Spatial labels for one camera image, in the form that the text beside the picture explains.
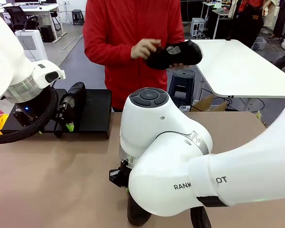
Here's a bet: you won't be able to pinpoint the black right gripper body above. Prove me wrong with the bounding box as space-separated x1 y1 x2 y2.
109 160 133 188

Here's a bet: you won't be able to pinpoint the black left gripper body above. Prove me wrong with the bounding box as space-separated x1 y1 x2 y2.
19 95 52 124

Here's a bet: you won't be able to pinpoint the black leather shoe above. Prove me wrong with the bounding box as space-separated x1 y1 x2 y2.
127 190 153 227
143 39 203 71
58 81 87 133

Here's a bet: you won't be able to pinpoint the person's right forearm red sleeve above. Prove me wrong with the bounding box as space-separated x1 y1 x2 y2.
84 40 135 69

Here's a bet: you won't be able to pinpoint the black metal shoe stand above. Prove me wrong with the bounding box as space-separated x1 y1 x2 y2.
0 88 67 138
54 89 113 140

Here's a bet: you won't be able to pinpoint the person's right hand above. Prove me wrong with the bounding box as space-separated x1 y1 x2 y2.
130 38 162 60

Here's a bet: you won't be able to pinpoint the person's left hand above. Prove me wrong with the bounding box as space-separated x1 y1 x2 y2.
168 62 185 70

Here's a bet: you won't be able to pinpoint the white air purifier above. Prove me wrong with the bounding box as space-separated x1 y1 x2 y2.
15 29 48 63

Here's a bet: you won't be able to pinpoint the black computer tower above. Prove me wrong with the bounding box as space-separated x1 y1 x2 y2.
40 25 55 43

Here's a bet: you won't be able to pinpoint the black office swivel chair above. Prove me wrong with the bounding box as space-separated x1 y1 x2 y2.
3 6 40 36

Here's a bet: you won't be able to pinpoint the small grey plastic stool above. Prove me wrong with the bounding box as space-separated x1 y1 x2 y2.
72 9 83 26

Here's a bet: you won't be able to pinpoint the white office desk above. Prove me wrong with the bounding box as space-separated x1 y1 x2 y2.
0 2 67 45

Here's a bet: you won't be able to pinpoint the brown cardboard box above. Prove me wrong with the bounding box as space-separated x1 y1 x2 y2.
191 94 228 112

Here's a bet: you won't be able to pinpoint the person's red jacket torso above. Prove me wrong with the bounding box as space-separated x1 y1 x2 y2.
83 0 185 112

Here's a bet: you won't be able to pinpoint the dark blue plastic stool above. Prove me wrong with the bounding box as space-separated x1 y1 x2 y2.
168 69 196 106

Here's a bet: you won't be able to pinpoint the white computer case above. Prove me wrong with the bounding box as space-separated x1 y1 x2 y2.
191 18 206 38

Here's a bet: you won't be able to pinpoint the large white table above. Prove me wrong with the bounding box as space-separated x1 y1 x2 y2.
190 39 285 98

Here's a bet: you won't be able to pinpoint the small white background table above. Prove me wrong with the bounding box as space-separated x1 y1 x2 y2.
201 1 231 40

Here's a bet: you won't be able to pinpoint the grey-blue storage bin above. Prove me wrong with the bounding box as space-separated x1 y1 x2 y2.
251 37 268 50

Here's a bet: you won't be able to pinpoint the background person black apron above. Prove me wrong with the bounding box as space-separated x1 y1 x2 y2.
235 0 265 48

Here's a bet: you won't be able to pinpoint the background person dark trousers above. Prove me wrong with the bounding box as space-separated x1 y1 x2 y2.
273 0 285 39

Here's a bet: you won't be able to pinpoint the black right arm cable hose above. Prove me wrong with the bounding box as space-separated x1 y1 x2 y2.
191 196 228 228

